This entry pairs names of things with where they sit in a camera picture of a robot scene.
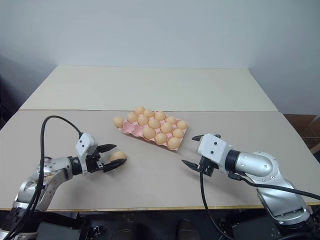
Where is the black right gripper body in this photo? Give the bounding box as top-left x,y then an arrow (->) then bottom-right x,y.
198,156 -> 219,178

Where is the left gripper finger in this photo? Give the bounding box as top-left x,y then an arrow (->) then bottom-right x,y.
96,143 -> 118,154
102,158 -> 129,174

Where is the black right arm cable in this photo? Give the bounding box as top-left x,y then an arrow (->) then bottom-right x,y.
227,172 -> 320,201

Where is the pink egg tray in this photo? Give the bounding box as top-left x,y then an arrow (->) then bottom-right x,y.
119,109 -> 189,152

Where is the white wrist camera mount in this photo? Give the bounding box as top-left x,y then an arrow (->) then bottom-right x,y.
197,133 -> 232,169
74,133 -> 100,175

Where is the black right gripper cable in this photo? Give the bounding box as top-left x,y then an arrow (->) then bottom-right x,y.
198,165 -> 226,240

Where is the black box under table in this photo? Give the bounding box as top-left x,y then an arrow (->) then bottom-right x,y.
231,221 -> 278,240
37,221 -> 83,240

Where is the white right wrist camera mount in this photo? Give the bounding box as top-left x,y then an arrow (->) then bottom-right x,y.
197,133 -> 232,169

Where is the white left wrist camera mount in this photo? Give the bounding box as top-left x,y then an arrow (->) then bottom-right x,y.
74,133 -> 100,175

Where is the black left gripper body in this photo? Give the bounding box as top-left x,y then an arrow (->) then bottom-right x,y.
84,147 -> 105,175

